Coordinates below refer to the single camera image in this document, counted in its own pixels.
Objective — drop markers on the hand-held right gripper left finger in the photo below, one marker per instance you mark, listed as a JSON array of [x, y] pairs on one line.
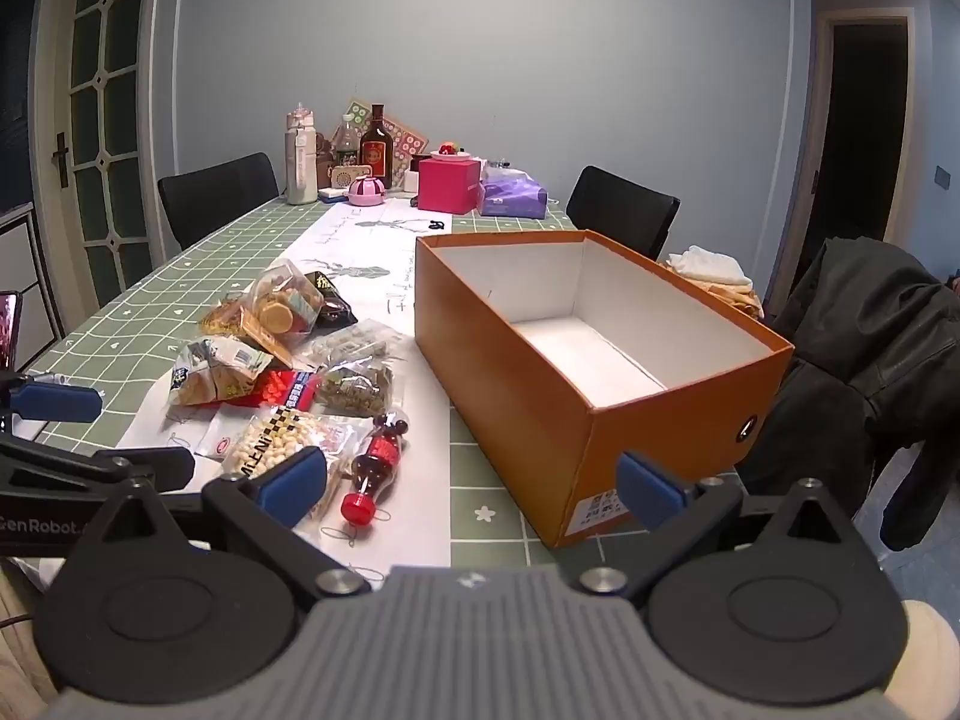
[[292, 484]]

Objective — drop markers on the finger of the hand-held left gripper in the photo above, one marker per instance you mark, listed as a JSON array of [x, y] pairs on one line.
[[56, 401], [75, 469]]

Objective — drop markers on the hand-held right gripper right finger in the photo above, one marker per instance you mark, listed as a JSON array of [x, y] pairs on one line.
[[649, 495]]

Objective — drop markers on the clear white snack packet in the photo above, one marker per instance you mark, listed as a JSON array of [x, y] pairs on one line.
[[219, 444]]

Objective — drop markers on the waffle snack pack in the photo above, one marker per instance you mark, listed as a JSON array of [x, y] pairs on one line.
[[259, 341]]

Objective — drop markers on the orange cardboard box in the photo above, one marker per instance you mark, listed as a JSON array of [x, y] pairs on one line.
[[525, 390]]

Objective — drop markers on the clear bag of vegetable chips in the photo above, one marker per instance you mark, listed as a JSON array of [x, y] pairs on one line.
[[285, 300]]

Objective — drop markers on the clear packet of pale snacks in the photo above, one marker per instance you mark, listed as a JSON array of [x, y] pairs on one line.
[[356, 341]]

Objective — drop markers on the checkered peanut bag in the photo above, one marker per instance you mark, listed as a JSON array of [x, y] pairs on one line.
[[262, 442]]

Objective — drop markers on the clear packet with pink label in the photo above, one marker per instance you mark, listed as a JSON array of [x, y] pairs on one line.
[[341, 442]]

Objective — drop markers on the small cola bottle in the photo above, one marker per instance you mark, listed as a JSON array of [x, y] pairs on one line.
[[371, 465]]

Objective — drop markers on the red snack packet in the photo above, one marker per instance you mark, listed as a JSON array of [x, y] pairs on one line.
[[285, 390]]

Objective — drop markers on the clear bag of green nuts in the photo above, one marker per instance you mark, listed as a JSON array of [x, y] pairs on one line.
[[352, 390]]

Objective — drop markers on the person's left leg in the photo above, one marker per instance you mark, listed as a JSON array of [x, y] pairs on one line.
[[22, 652]]

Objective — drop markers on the person's leg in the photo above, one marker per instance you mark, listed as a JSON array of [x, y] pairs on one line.
[[22, 652], [934, 660]]

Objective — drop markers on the white cabinet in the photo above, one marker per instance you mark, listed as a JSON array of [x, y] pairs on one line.
[[30, 270]]

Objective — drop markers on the grey printed biscuit packet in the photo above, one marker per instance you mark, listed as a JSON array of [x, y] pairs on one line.
[[214, 375]]

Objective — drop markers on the yellow cloth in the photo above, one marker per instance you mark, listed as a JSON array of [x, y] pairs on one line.
[[739, 298]]

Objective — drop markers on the white cloth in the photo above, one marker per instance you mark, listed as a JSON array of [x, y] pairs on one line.
[[709, 264]]

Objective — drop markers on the white deer print runner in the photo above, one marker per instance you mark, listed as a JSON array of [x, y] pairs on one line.
[[367, 240]]

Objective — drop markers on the black chair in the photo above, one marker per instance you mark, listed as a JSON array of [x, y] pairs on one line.
[[217, 199], [622, 206]]

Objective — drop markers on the dark jacket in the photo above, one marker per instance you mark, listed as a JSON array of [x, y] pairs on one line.
[[870, 345]]

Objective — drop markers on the glass pane door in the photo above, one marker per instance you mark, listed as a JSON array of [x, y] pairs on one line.
[[101, 127]]

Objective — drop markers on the flat blue case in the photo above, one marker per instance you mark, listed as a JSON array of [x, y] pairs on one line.
[[332, 196]]

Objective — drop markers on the pink round container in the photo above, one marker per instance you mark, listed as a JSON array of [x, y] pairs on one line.
[[367, 191]]

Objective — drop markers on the small beige radio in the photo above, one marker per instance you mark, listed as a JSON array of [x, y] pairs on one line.
[[351, 177]]

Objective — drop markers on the white tumbler bottle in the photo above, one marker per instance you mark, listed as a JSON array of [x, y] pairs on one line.
[[301, 161]]

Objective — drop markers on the brown bag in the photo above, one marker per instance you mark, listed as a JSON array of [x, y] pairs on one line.
[[324, 161]]

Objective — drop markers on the purple tissue pack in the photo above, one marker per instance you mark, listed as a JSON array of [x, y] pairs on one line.
[[514, 195]]

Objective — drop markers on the person's right leg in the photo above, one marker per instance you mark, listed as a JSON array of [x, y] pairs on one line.
[[934, 660]]

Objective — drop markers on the pink gift box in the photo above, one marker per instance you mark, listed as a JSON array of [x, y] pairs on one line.
[[448, 186]]

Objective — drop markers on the dark liquor bottle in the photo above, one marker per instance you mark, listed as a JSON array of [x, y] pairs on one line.
[[376, 150]]

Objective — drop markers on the clear plastic bottle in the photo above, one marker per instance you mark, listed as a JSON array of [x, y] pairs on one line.
[[346, 139]]

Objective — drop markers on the dotted paper card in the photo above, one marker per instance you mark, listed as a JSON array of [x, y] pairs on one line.
[[355, 114], [409, 146]]

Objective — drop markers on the small red toy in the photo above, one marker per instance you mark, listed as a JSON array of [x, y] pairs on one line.
[[450, 150]]

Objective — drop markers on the dark doorway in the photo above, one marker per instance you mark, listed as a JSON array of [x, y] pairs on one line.
[[862, 127]]

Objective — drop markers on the wall switch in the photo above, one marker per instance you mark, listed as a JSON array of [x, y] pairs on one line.
[[943, 177]]

